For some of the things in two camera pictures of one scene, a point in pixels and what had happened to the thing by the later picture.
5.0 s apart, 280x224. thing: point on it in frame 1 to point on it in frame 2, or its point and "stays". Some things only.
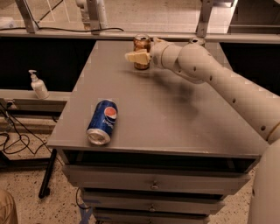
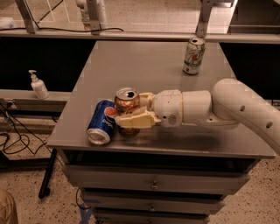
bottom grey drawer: x=151 y=216 stays
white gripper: x=157 y=55 to x=167 y=107
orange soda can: x=141 y=41 to x=126 y=100
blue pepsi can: x=102 y=122 stays
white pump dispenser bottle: x=38 y=86 stays
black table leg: x=45 y=187 stays
